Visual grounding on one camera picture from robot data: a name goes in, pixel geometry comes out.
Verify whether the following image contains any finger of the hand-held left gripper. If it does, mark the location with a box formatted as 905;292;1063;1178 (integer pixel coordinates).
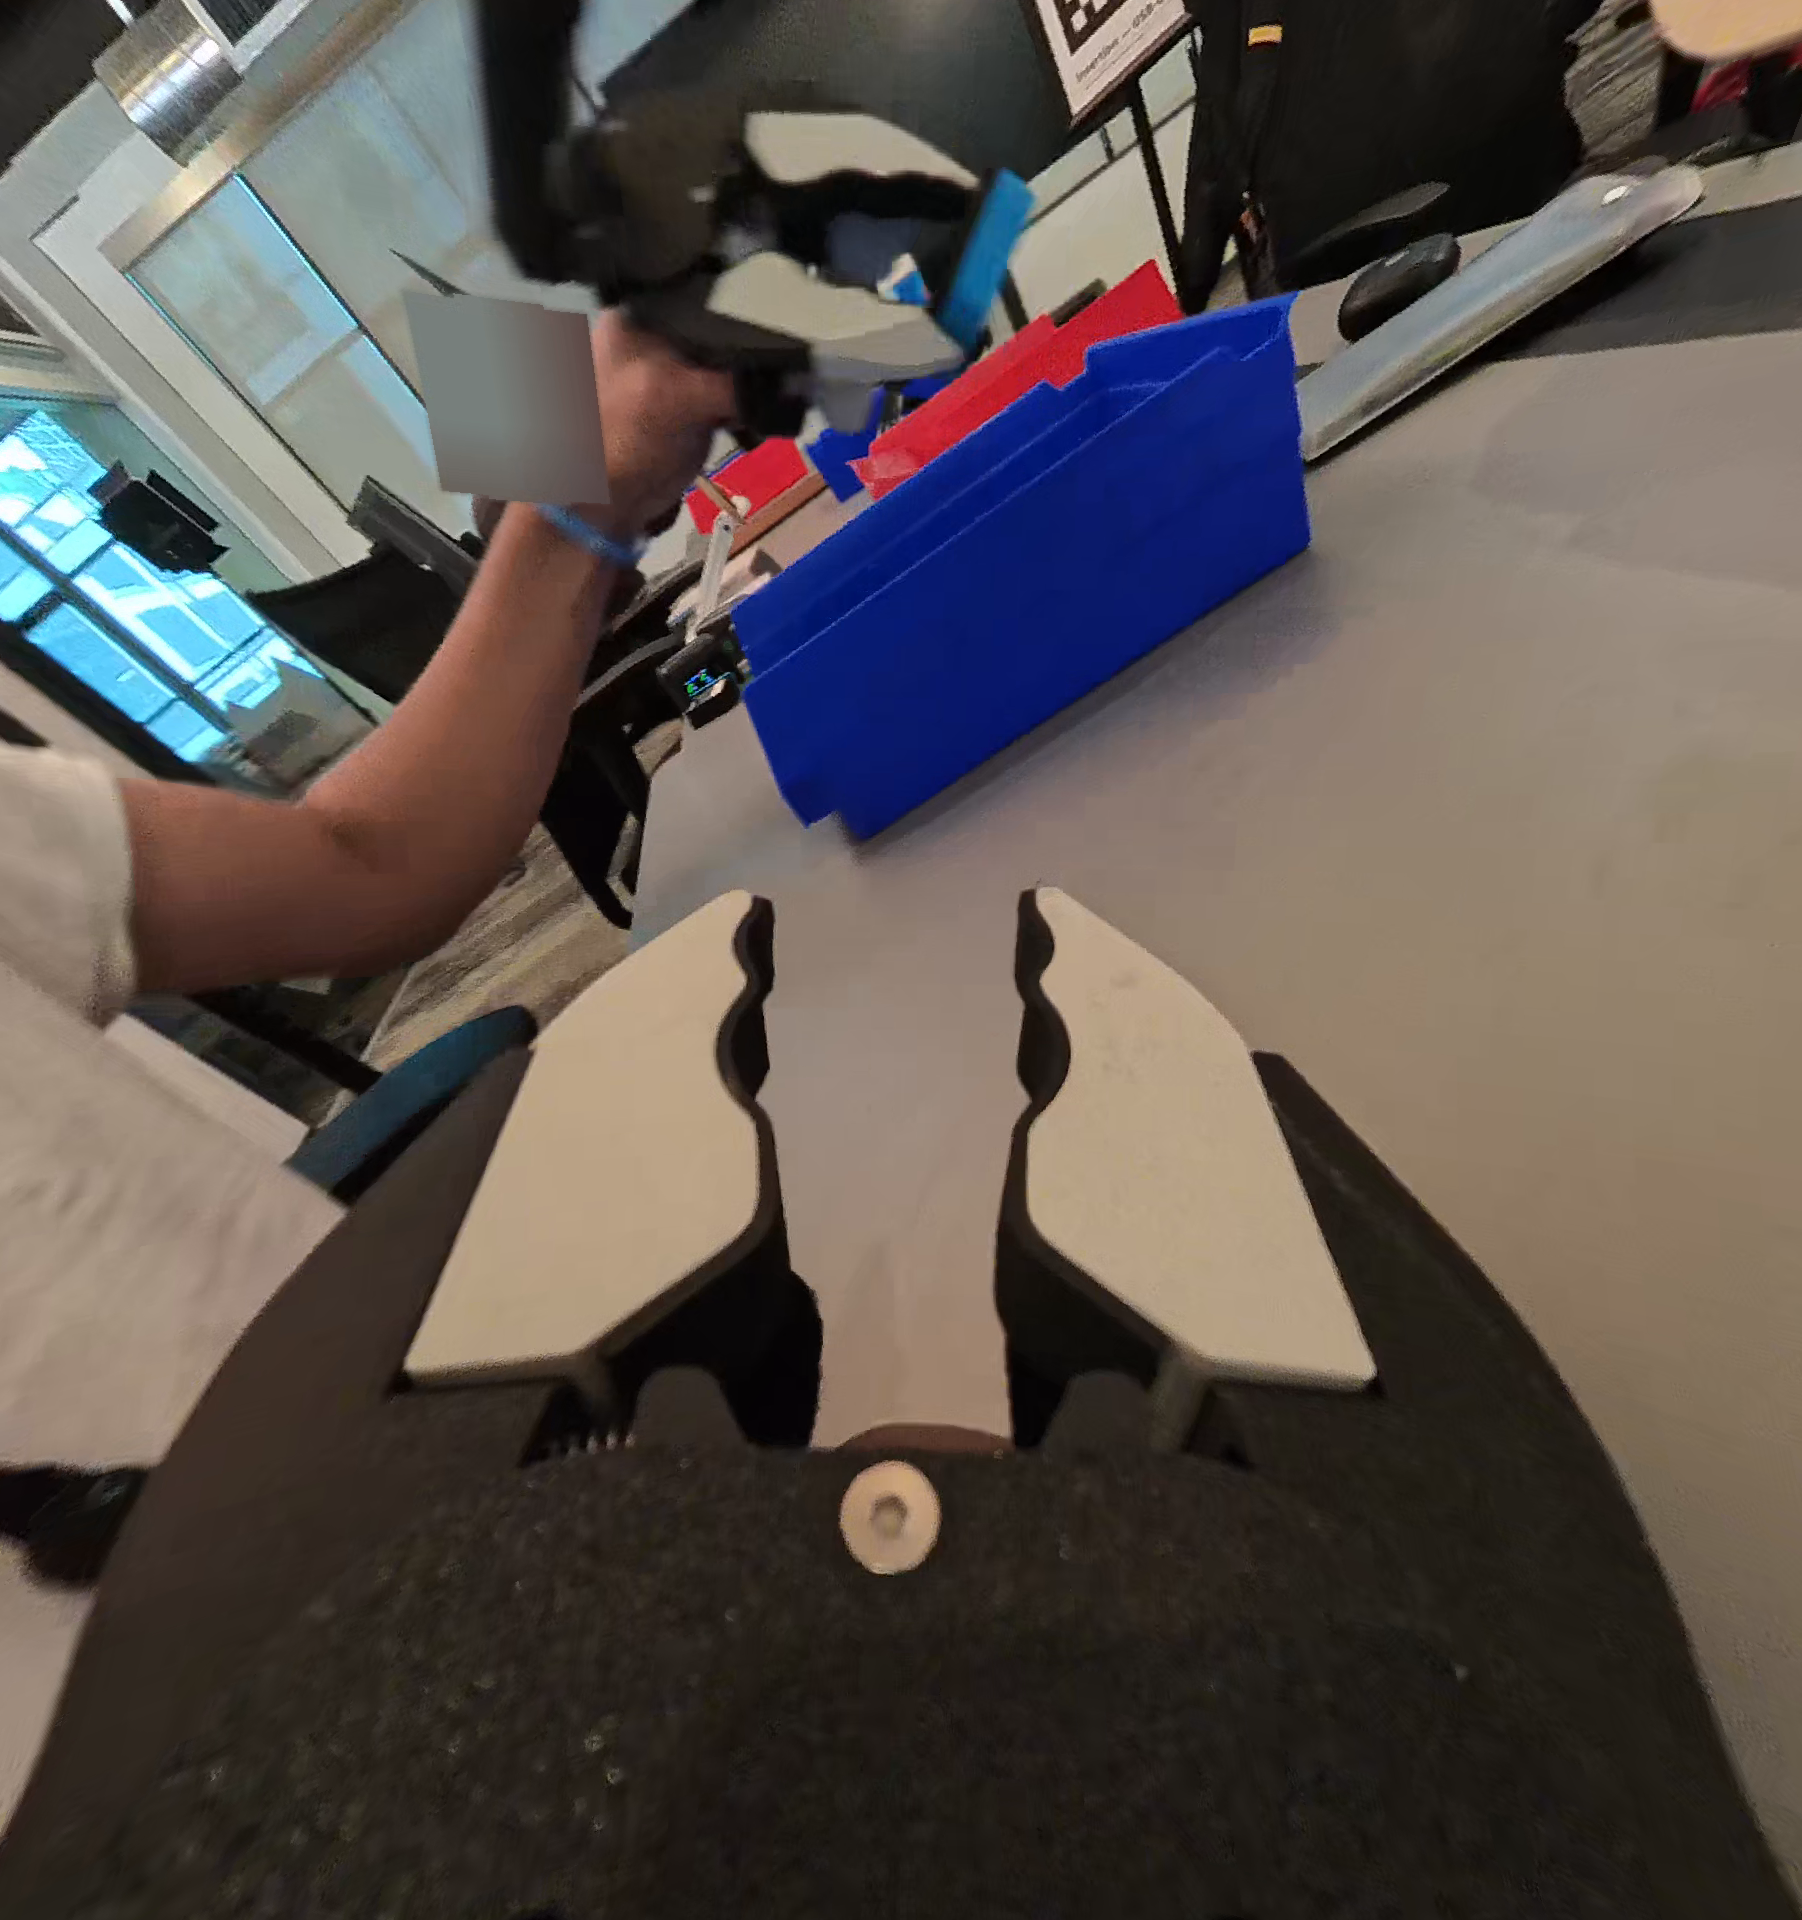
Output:
703;252;972;440
745;109;989;194

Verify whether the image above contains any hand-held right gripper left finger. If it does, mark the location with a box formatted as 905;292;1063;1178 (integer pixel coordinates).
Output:
400;889;824;1449

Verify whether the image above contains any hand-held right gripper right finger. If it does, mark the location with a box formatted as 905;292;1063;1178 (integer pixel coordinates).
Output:
996;886;1380;1449

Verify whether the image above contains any light blue square pad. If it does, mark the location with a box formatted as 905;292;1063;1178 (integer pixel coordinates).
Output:
938;167;1034;347

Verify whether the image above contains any person's left forearm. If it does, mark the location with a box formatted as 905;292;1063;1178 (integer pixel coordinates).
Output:
129;501;649;999

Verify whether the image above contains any person's left hand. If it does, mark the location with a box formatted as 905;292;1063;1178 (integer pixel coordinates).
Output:
589;312;754;539

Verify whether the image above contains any red plastic bin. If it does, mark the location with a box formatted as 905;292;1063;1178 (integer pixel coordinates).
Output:
858;262;1187;498
684;442;813;539

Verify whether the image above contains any black white tag board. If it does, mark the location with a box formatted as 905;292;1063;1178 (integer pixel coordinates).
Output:
1021;0;1200;126

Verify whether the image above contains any blue wristband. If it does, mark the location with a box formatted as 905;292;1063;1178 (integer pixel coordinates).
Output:
539;501;649;571

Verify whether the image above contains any small black device lit display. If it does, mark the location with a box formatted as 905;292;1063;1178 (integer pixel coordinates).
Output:
660;631;754;732

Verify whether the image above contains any black computer mouse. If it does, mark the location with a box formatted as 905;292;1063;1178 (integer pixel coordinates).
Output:
1335;232;1462;344

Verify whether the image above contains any grey pouch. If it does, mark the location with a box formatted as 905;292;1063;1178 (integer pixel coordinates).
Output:
1297;162;1705;464

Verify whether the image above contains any lit blue screen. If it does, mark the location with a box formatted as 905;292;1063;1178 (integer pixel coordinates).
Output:
0;405;297;759

